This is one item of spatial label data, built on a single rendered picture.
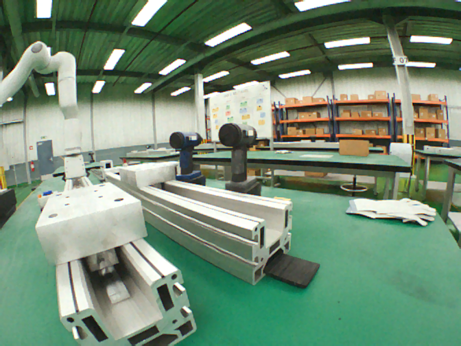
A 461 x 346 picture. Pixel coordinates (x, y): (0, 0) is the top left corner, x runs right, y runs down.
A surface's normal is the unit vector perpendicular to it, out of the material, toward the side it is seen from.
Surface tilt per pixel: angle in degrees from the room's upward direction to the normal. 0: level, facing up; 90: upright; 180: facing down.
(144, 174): 90
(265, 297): 0
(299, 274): 0
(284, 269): 0
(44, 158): 90
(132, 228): 90
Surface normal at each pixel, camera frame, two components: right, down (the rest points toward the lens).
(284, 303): -0.06, -0.98
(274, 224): -0.68, 0.16
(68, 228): 0.74, 0.07
